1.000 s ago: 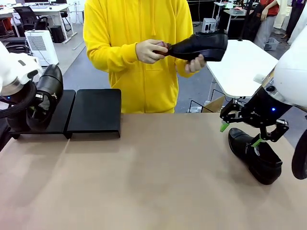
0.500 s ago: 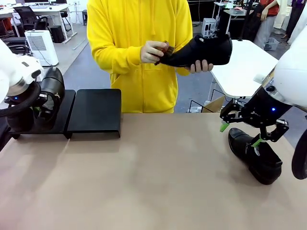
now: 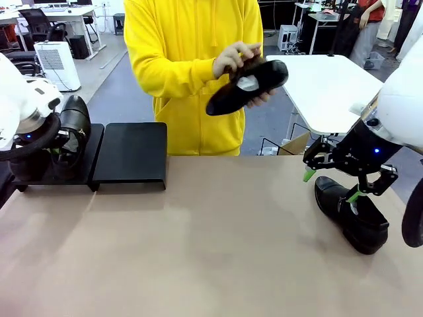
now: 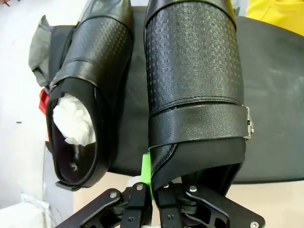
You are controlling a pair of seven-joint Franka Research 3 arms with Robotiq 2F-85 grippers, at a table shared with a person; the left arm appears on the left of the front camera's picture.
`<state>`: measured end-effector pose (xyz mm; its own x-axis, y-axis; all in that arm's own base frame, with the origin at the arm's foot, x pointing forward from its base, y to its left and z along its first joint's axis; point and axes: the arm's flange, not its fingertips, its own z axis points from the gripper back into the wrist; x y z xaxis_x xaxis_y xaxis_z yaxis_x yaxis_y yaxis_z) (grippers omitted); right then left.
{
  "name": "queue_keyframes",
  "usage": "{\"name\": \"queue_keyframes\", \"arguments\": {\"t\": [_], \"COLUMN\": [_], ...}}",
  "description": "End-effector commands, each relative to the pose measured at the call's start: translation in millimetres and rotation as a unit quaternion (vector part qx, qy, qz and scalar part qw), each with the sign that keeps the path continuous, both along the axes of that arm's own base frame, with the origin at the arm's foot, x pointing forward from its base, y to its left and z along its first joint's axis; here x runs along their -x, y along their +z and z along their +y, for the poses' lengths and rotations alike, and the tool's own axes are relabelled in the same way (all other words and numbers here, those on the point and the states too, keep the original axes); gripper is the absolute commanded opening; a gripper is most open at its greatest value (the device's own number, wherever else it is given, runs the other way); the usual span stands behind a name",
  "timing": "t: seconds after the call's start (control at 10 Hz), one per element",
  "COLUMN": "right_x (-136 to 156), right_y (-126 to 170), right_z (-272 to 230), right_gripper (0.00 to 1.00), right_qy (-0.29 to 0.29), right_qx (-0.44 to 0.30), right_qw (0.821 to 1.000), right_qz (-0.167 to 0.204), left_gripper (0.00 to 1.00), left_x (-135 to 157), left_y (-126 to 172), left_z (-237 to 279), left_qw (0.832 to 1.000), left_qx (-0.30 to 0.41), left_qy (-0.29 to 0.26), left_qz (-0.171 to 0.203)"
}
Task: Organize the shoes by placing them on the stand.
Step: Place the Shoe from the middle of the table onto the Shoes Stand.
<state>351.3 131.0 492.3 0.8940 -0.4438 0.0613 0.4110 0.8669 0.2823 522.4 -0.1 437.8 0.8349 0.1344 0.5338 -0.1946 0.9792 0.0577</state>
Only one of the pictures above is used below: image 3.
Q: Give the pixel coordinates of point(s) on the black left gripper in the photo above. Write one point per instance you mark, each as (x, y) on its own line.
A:
(24, 139)

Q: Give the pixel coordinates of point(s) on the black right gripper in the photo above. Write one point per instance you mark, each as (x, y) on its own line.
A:
(363, 148)

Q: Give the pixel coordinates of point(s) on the black smooth leather shoe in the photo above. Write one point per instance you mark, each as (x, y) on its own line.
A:
(330, 198)
(231, 99)

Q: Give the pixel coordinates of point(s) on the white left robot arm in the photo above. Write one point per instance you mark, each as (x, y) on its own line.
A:
(16, 99)

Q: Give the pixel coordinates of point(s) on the yellow-sleeved right forearm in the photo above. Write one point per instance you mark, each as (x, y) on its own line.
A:
(178, 77)

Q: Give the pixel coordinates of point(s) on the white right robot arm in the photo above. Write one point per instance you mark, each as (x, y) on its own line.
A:
(403, 82)

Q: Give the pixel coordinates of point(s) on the black shoe stand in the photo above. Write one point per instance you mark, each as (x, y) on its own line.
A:
(132, 155)
(96, 145)

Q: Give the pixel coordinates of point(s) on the person's left hand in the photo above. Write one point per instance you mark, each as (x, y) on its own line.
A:
(261, 100)

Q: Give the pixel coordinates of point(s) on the person's right hand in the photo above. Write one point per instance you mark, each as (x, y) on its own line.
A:
(224, 61)

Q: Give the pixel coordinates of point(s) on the white paper shoe stuffing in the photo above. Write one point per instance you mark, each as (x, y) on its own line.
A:
(355, 208)
(248, 83)

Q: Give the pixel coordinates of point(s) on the white air purifier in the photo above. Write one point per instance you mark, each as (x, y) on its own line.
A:
(57, 66)

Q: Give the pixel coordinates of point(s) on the white table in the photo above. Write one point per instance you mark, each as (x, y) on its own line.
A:
(324, 86)

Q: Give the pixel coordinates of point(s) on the black computer tower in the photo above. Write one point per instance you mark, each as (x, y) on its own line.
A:
(78, 46)

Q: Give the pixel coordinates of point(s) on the grey bin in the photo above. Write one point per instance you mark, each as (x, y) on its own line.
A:
(375, 60)

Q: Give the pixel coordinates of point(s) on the black mesh office chair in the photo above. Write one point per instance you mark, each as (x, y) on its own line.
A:
(36, 23)

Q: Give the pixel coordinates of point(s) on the person in yellow hoodie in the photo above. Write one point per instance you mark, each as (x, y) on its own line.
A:
(185, 132)

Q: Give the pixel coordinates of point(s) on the white office desk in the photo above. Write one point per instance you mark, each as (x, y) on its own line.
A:
(49, 14)

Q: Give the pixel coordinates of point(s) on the white keyboard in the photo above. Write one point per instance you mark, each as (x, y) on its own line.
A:
(54, 10)

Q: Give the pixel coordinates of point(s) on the dark small stool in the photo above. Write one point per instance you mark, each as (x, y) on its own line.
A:
(119, 23)

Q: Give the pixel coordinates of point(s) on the person in red shirt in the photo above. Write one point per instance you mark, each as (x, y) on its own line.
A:
(367, 33)

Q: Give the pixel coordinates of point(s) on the white computer case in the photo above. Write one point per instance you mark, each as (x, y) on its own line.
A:
(288, 38)

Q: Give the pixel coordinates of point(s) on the cream hanging coat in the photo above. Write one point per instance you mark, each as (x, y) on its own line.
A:
(390, 20)

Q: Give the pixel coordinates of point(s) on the small white-legged desk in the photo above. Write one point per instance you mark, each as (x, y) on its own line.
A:
(317, 14)

